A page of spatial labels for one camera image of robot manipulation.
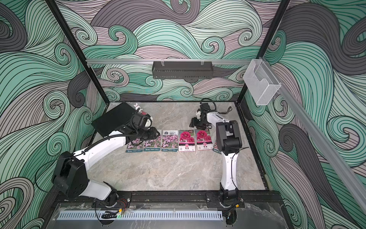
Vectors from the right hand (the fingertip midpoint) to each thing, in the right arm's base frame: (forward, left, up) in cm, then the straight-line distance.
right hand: (192, 126), depth 103 cm
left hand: (-14, +22, +14) cm, 29 cm away
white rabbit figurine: (+14, +42, +7) cm, 45 cm away
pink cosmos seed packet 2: (-14, +28, -1) cm, 31 cm away
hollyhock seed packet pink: (-10, -7, -2) cm, 13 cm away
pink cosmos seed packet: (-17, +40, 0) cm, 44 cm away
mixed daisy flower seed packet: (-17, -14, -1) cm, 23 cm away
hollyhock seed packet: (-12, +4, -1) cm, 13 cm away
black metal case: (+4, +64, 0) cm, 64 cm away
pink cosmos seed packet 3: (-12, +16, 0) cm, 20 cm away
